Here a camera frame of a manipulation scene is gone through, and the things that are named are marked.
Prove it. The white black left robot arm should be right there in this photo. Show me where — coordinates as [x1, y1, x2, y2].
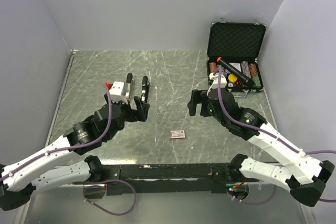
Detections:
[1, 97, 150, 211]

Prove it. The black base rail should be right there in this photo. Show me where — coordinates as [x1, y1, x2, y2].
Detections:
[94, 163, 257, 194]

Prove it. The black poker chip case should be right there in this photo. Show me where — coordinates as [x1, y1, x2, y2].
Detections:
[207, 22, 267, 93]

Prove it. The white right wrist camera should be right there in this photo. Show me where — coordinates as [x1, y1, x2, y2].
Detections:
[206, 72, 227, 95]

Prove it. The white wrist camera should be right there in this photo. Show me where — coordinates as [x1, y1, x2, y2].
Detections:
[206, 72, 227, 95]
[105, 81, 127, 101]

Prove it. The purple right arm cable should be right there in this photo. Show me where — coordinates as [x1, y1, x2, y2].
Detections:
[214, 68, 336, 205]

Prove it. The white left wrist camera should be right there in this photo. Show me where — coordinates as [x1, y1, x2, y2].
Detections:
[105, 81, 127, 101]

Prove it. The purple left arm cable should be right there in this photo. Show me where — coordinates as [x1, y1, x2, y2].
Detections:
[0, 83, 137, 216]

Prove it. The yellow round chip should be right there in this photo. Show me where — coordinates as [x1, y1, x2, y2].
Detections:
[228, 73, 238, 82]

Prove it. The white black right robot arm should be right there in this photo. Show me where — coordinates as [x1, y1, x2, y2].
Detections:
[187, 88, 335, 207]

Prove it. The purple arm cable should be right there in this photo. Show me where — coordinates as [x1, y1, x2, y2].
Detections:
[214, 68, 336, 205]
[0, 83, 137, 216]

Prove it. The red white staple box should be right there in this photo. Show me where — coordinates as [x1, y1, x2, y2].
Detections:
[170, 130, 185, 140]

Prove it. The beige and black stapler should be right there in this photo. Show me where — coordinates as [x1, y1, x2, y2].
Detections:
[125, 73, 134, 101]

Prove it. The black tube with orange cap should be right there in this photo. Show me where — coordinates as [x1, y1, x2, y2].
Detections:
[216, 57, 255, 88]

